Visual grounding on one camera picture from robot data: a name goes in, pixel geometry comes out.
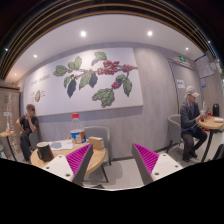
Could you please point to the gripper left finger magenta ridged pad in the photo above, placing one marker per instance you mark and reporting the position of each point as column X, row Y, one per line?
column 73, row 166

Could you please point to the gripper right finger magenta ridged pad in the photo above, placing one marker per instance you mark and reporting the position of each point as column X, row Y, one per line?
column 153, row 166

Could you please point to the clear water bottle red cap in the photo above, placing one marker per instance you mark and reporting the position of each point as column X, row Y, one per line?
column 77, row 130

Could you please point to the round wooden table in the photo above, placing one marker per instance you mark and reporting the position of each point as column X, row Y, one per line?
column 212, row 123
column 96, row 160

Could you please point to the white paper with grey print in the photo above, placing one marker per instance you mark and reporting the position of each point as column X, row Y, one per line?
column 61, row 145

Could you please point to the black mug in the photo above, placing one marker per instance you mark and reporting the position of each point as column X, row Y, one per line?
column 44, row 151

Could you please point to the small cardboard box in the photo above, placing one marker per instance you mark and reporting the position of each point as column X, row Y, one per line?
column 97, row 142

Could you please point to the grey armchair right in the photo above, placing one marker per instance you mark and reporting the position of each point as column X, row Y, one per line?
column 175, row 130

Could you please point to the grey armchair behind table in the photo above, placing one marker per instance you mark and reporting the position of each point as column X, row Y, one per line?
column 104, row 133

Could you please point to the seated man with white cap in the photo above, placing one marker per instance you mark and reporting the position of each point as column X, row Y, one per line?
column 190, row 114

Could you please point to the grey chair left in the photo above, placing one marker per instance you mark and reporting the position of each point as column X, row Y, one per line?
column 34, row 139

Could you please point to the seated person in black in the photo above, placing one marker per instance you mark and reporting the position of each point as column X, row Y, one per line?
column 28, row 124

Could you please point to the round wooden table right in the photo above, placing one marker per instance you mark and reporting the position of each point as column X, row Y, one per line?
column 212, row 123

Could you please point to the small round table left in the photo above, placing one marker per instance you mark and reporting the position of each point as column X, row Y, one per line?
column 7, row 135

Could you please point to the black thermos bottle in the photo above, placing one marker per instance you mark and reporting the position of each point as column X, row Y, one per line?
column 216, row 111

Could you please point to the grey door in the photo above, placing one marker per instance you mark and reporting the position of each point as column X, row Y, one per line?
column 183, row 74

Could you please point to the notice board with papers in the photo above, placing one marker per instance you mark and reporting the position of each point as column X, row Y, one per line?
column 204, row 66

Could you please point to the coffee plant wall mural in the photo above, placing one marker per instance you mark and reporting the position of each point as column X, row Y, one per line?
column 88, row 81

